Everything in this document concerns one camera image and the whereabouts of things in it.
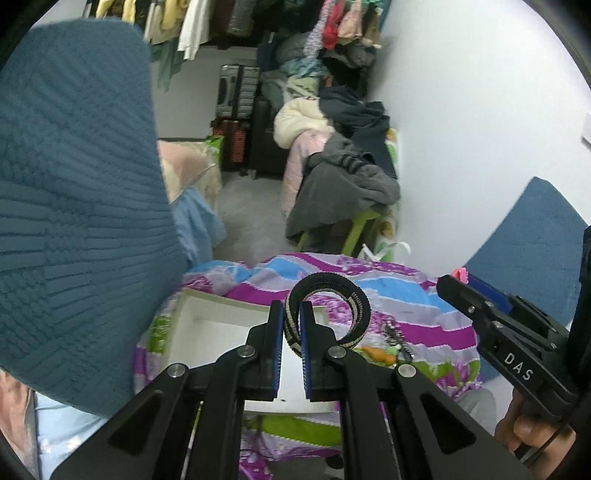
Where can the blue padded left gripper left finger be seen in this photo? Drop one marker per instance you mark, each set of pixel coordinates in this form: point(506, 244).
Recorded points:
point(186, 423)

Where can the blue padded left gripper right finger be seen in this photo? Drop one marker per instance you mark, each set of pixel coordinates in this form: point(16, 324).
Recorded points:
point(396, 423)

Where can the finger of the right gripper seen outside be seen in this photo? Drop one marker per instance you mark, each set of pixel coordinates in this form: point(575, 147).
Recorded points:
point(497, 297)

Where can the white cardboard box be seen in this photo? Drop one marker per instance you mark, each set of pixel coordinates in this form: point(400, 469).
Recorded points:
point(204, 326)

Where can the black beaded bangle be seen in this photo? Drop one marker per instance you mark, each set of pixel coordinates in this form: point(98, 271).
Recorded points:
point(344, 302)

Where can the pink hair clip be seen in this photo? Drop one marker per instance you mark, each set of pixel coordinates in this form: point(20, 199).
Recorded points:
point(461, 274)

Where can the orange gourd pendant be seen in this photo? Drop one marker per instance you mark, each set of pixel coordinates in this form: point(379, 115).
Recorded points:
point(380, 356)

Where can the person's right hand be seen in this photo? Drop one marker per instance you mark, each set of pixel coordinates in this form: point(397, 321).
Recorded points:
point(517, 428)

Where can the green plastic stool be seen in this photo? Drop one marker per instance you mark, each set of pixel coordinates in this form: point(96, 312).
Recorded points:
point(358, 225)

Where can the dark grey fleece garment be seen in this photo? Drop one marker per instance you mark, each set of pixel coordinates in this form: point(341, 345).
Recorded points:
point(339, 183)

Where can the navy dark garment pile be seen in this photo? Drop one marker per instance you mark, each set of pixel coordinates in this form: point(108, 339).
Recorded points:
point(366, 124)

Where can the pink pillow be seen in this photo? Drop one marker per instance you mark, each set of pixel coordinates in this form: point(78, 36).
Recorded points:
point(186, 165)

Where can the cream fluffy blanket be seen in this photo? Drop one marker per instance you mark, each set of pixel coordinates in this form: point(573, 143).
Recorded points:
point(296, 117)

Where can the black grey suitcase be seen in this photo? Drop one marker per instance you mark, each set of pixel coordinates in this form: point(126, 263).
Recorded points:
point(237, 85)

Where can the white hanging shirt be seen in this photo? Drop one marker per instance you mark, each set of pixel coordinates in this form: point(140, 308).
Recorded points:
point(195, 28)

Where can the yellow hanging jacket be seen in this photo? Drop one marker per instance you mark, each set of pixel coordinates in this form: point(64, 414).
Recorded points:
point(146, 15)

